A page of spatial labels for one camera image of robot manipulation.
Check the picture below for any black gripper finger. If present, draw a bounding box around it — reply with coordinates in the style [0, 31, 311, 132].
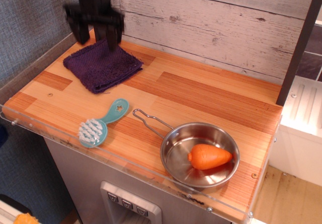
[106, 25, 123, 51]
[67, 17, 90, 44]

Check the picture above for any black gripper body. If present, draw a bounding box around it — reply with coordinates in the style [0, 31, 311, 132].
[64, 0, 126, 37]

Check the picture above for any violet cloth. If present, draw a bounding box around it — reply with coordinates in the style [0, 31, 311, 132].
[63, 39, 143, 94]

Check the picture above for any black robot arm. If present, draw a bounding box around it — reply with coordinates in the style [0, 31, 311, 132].
[63, 0, 124, 51]

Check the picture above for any teal toy brush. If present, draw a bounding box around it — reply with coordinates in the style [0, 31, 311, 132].
[78, 98, 129, 148]

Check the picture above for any stainless steel pan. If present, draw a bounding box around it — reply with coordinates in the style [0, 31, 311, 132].
[133, 109, 240, 193]

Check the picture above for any orange toy carrot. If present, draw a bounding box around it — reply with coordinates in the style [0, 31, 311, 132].
[187, 144, 232, 170]

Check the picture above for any grey toy dispenser panel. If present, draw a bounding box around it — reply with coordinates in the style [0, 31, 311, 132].
[100, 181, 163, 223]

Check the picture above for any orange object bottom left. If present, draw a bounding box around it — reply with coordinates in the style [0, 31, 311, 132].
[13, 213, 39, 224]

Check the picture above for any white toy sink unit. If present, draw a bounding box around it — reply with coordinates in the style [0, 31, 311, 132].
[269, 77, 321, 185]

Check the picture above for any clear acrylic guard rail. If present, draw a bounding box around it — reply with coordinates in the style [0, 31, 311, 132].
[1, 105, 253, 223]

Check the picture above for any dark grey right post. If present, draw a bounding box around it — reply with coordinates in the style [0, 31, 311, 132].
[276, 0, 321, 106]

